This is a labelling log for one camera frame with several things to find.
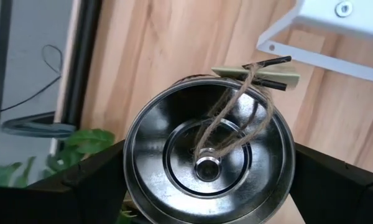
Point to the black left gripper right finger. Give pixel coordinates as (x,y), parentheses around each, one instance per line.
(338,196)

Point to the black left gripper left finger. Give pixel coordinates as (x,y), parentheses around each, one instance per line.
(65,202)

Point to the silver ribbed candle tin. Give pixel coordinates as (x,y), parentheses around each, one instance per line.
(174,161)

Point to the green potted plant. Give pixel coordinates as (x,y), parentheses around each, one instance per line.
(90,140)

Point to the white perforated metal shelf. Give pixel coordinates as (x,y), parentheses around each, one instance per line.
(345,25)

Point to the black table frame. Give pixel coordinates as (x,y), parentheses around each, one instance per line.
(81,62)

